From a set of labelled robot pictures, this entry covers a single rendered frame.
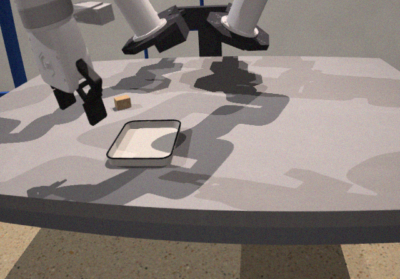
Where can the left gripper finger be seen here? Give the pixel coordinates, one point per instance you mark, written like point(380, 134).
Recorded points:
point(64, 99)
point(93, 103)

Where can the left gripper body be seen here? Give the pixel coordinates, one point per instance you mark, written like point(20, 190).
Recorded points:
point(56, 48)

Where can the brown wooden block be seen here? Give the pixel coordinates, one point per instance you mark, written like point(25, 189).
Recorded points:
point(122, 102)

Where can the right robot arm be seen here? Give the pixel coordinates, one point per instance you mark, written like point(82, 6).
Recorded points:
point(141, 17)

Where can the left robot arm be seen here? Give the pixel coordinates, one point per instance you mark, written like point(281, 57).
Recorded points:
point(242, 18)

